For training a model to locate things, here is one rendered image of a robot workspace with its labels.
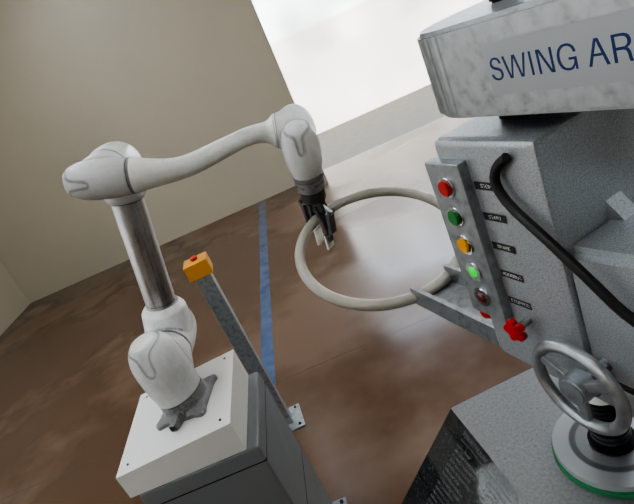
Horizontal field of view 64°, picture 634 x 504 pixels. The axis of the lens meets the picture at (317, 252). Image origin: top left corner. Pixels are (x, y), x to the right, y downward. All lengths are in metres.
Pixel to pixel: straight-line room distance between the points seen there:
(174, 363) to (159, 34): 6.09
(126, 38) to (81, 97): 0.98
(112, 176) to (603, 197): 1.14
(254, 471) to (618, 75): 1.44
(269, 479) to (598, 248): 1.27
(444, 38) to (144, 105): 6.86
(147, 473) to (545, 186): 1.39
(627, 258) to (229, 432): 1.21
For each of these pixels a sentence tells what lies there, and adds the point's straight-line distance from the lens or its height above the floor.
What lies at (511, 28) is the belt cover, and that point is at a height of 1.70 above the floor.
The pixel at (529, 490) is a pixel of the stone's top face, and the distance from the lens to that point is 1.18.
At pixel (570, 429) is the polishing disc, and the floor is 0.91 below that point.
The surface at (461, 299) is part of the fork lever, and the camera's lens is 1.26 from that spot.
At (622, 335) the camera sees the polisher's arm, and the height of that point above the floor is 1.29.
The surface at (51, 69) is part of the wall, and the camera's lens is 7.73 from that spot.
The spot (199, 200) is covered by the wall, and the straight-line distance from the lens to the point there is 7.57.
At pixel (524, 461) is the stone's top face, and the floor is 0.85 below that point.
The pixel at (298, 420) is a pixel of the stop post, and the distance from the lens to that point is 2.94.
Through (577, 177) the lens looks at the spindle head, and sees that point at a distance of 0.73.
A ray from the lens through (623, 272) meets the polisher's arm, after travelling 0.70.
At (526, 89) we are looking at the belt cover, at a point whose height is 1.63.
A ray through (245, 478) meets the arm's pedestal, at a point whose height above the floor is 0.71.
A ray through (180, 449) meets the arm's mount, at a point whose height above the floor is 0.89.
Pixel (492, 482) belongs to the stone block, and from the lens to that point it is 1.24.
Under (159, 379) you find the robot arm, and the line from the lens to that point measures 1.65.
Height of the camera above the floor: 1.78
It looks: 21 degrees down
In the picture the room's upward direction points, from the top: 25 degrees counter-clockwise
